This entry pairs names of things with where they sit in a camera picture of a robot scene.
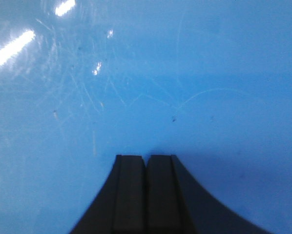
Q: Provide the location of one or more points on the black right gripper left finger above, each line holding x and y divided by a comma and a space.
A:
120, 206

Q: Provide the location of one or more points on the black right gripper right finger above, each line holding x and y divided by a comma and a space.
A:
178, 204

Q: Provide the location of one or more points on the blue door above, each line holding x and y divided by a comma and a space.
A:
82, 81

